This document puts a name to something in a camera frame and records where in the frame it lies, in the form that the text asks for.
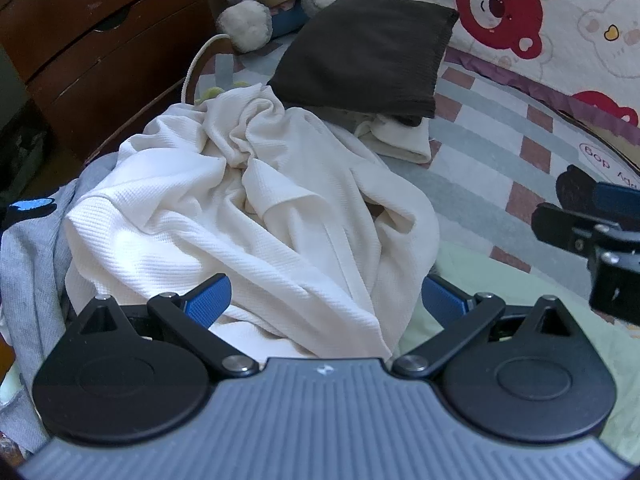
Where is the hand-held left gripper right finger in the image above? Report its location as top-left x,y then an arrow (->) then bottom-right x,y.
391,275 -> 573,380

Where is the grey garment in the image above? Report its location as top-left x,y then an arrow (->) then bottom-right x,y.
0,152 -> 126,456

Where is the brown wooden drawer cabinet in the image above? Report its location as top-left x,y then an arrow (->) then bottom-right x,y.
0,0 -> 216,161

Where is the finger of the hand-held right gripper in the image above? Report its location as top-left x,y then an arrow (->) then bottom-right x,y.
592,181 -> 640,233
531,201 -> 640,325

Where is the red bear print quilt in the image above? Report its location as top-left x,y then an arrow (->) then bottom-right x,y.
300,0 -> 640,126

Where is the white waffle-knit garment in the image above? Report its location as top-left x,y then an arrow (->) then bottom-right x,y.
64,82 -> 441,361

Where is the dark brown folded cloth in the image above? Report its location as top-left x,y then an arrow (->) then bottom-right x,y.
267,0 -> 461,128

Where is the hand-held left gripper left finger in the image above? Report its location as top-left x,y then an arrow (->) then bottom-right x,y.
75,273 -> 261,380

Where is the light green cloth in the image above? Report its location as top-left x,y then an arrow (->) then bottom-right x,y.
400,240 -> 640,461

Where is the white cord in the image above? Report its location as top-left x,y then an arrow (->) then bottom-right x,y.
180,34 -> 233,106

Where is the grey plush toy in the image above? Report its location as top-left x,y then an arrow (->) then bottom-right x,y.
212,0 -> 343,53

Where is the cream folded cloth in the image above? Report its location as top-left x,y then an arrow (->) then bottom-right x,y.
355,112 -> 433,165

